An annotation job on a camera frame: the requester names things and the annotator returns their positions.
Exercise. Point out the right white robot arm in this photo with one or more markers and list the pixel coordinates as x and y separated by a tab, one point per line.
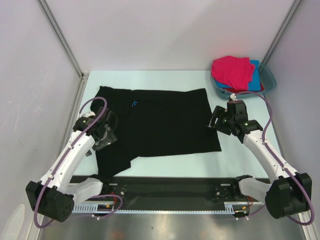
288	191

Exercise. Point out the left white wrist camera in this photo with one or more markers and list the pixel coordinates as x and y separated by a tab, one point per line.
86	114

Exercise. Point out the right white cable duct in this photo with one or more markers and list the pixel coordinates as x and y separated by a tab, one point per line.
237	208

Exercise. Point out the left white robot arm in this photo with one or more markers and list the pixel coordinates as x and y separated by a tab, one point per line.
52	196

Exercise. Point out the aluminium frame post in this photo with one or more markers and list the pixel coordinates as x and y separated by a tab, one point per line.
282	29
52	21

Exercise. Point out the left aluminium frame post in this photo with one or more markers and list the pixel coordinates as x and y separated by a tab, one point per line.
52	21

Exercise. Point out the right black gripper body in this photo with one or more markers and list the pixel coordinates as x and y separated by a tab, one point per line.
226	122

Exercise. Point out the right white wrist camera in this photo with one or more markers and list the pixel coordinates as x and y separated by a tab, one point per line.
232	97

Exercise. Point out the right aluminium frame post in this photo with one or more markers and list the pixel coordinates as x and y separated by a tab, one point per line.
282	29

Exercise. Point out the blue t shirt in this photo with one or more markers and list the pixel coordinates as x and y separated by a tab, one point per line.
254	84

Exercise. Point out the black t shirt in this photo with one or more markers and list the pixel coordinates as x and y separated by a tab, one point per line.
154	123

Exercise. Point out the left white cable duct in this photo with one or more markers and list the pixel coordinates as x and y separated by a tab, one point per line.
93	208

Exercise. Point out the pink t shirt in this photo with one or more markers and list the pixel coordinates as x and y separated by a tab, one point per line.
236	72

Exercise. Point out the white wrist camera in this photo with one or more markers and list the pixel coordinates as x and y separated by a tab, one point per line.
86	114
232	97

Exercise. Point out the teal plastic basket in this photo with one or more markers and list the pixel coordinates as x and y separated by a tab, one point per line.
266	78

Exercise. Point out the white cable duct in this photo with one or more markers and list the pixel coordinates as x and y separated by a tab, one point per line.
93	208
237	208

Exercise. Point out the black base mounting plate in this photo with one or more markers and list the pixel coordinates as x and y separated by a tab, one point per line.
175	194

